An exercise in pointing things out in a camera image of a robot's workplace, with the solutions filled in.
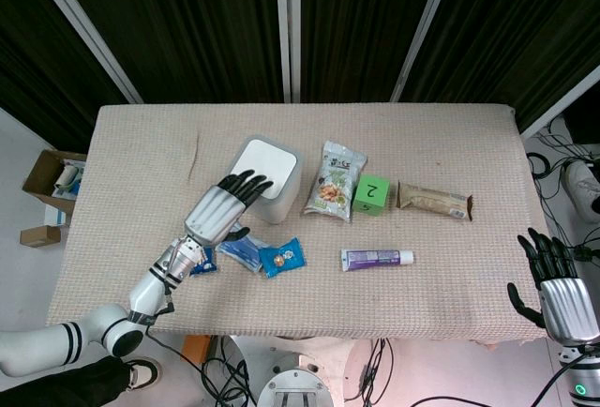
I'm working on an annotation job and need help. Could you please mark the purple white toothpaste tube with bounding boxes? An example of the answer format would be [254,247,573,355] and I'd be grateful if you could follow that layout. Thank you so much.
[339,248,416,274]

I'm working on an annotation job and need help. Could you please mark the green numbered cube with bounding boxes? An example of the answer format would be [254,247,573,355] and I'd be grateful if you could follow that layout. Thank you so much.
[352,174,392,218]

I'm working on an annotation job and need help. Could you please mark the round silver robot base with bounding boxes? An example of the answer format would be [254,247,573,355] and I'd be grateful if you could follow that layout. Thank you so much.
[256,349,339,407]

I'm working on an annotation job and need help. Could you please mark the orange box under table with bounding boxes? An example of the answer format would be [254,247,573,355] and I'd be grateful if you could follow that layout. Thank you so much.
[180,334,213,366]

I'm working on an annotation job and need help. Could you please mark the silver nut snack bag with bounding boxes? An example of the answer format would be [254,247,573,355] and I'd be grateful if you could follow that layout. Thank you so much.
[302,140,368,224]

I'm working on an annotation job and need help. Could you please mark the brown snack bar wrapper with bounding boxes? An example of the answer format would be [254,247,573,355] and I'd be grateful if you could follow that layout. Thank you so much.
[396,180,474,223]

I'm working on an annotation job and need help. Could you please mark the white sneaker with black trim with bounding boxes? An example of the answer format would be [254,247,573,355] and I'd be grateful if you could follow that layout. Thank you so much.
[125,357,164,393]

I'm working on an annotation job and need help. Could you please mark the light blue tissue packet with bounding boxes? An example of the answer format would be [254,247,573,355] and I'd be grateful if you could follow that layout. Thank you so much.
[216,225,263,273]

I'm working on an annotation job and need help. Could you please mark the blue white small packet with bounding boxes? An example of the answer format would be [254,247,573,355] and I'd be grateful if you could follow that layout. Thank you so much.
[188,246,219,278]

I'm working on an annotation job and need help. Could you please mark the black trouser leg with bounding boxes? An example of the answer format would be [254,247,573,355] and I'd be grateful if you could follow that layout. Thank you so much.
[0,355,130,407]

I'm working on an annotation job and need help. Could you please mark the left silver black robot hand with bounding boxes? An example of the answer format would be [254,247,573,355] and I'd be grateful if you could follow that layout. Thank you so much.
[183,170,275,246]

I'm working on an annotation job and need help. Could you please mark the blue round-print snack packet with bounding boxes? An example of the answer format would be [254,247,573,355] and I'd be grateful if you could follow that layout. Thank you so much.
[258,236,308,279]

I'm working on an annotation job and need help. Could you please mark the white square container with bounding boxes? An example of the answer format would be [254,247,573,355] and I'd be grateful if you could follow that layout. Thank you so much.
[232,135,302,226]

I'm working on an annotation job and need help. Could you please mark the white shoe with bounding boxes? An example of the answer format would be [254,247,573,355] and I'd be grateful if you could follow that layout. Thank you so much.
[564,158,600,223]

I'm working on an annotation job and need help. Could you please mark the beige textured table cloth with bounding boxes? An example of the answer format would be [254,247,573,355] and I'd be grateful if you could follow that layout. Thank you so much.
[45,104,560,343]

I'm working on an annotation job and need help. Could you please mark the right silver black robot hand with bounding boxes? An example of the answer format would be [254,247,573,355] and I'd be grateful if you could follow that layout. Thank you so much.
[507,227,600,345]

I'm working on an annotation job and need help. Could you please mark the black floor cables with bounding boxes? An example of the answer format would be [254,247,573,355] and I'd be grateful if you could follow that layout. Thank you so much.
[525,115,600,258]

